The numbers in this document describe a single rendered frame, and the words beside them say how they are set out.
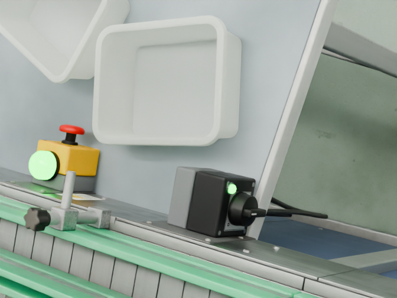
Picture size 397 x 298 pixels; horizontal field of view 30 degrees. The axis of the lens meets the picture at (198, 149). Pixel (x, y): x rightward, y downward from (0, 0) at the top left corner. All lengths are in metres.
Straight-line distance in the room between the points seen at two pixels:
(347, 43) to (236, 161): 0.28
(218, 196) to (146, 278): 0.14
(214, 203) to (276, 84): 0.19
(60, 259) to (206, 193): 0.24
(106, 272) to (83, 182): 0.20
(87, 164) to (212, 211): 0.28
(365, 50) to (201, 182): 0.42
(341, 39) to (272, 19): 0.17
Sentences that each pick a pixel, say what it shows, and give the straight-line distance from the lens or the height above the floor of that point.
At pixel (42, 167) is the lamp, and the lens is 1.12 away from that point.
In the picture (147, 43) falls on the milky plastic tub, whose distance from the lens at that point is 1.13.
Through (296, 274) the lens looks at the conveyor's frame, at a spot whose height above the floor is 0.87.
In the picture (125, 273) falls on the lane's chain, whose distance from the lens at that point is 0.98.
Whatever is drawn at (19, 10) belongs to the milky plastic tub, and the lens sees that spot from 1.31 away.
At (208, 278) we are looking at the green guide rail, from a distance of 0.81.
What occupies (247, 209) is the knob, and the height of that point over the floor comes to 0.81.
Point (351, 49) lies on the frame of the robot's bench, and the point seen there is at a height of 0.54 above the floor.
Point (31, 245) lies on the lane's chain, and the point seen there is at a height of 0.88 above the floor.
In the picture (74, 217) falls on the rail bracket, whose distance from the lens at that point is 0.94.
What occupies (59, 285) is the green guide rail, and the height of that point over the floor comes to 0.94.
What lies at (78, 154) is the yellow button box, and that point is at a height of 0.80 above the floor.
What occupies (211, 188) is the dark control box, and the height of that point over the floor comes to 0.84.
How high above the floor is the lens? 1.63
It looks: 56 degrees down
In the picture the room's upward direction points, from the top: 84 degrees counter-clockwise
